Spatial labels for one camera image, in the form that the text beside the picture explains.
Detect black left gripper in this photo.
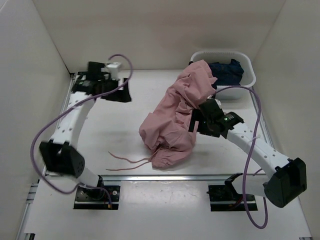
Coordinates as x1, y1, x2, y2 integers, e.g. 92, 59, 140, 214
99, 76, 132, 103

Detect pink drawstring trousers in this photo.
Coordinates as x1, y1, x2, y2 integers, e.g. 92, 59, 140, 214
135, 60, 217, 170

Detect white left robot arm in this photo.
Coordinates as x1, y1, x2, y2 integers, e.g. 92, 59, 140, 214
39, 61, 132, 200

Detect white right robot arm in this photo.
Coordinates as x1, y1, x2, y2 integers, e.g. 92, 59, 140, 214
188, 98, 307, 208

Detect white plastic basket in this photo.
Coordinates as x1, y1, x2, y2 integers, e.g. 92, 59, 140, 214
189, 50, 256, 101

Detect blue denim jeans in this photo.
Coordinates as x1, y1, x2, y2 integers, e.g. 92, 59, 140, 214
208, 59, 244, 89

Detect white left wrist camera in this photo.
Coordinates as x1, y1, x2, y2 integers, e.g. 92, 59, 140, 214
104, 62, 122, 80

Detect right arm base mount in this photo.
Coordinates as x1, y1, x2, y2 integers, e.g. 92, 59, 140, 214
206, 173, 246, 212

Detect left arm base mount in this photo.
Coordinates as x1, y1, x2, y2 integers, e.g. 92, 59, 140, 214
73, 184, 121, 210

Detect aluminium table frame rail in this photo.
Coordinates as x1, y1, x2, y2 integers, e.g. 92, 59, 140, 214
21, 70, 311, 240

